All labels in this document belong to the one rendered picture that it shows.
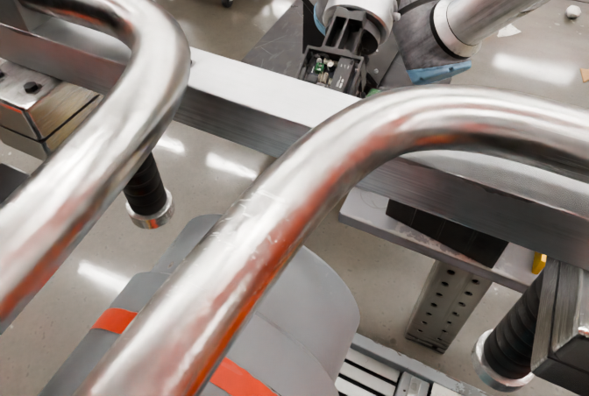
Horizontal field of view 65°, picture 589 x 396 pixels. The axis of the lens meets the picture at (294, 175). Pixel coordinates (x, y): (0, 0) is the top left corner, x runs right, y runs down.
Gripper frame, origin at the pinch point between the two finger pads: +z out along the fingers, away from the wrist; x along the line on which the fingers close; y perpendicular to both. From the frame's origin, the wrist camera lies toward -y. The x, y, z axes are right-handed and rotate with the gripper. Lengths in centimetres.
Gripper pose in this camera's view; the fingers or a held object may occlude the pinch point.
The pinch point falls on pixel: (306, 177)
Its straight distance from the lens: 57.1
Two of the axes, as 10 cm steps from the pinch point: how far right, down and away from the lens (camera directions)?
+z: -3.3, 9.2, -2.2
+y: -1.7, -2.9, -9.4
